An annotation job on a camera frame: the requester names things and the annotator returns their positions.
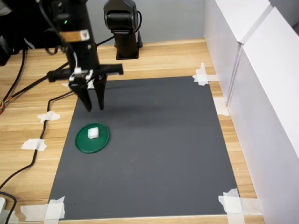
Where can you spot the white partition box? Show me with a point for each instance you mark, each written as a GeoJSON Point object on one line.
{"type": "Point", "coordinates": [268, 116]}
{"type": "Point", "coordinates": [224, 35]}

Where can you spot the dark grey mat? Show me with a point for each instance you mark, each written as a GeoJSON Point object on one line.
{"type": "Point", "coordinates": [151, 151]}

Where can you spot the black box device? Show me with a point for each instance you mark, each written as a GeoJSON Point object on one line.
{"type": "Point", "coordinates": [4, 50]}

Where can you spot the round green lid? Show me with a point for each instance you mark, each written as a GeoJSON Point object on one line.
{"type": "Point", "coordinates": [98, 145]}

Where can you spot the white gripper camera box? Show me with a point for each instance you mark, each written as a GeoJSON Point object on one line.
{"type": "Point", "coordinates": [79, 75]}

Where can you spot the white power strip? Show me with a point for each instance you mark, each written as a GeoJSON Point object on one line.
{"type": "Point", "coordinates": [2, 204]}

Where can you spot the small white plastic terminal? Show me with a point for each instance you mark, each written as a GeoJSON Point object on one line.
{"type": "Point", "coordinates": [93, 133]}

